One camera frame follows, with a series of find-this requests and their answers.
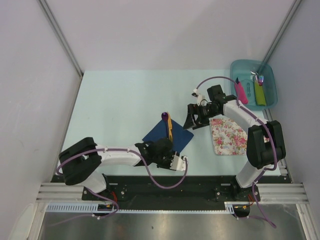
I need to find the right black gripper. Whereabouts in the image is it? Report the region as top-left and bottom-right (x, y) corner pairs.
(183, 103), (221, 130)

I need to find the dark blue paper napkin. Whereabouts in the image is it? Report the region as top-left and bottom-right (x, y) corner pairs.
(142, 120), (194, 153)

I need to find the gold knife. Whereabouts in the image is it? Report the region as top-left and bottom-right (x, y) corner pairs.
(167, 113), (173, 142)

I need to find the purple spoon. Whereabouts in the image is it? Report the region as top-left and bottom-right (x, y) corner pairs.
(161, 112), (169, 138)

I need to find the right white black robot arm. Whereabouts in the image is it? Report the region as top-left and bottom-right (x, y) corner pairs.
(183, 85), (286, 201)

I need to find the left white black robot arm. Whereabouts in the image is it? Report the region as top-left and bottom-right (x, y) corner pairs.
(59, 137), (179, 200)

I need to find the green rolled napkin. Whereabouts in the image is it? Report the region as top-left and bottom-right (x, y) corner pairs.
(254, 82), (267, 106)

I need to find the floral cloth mat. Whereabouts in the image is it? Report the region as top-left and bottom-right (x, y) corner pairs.
(210, 118), (247, 156)

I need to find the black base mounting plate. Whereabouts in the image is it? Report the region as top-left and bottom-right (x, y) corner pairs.
(51, 174), (292, 211)

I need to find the teal plastic bin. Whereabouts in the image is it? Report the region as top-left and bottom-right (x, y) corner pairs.
(230, 59), (278, 111)

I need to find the iridescent fork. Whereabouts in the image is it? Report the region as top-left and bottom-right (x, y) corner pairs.
(256, 75), (265, 87)

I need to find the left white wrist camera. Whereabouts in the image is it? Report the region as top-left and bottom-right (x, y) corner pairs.
(170, 152), (188, 171)

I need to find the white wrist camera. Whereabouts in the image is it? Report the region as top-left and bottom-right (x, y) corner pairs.
(170, 152), (188, 171)
(191, 88), (206, 106)

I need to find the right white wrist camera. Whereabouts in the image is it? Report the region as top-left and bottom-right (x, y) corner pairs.
(191, 88), (206, 106)

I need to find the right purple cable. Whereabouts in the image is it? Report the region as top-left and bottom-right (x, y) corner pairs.
(196, 76), (278, 229)

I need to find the white slotted cable duct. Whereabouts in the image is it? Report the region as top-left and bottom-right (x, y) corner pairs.
(46, 202), (236, 215)

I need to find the aluminium rail frame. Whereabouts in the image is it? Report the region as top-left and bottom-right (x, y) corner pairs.
(36, 109), (311, 240)

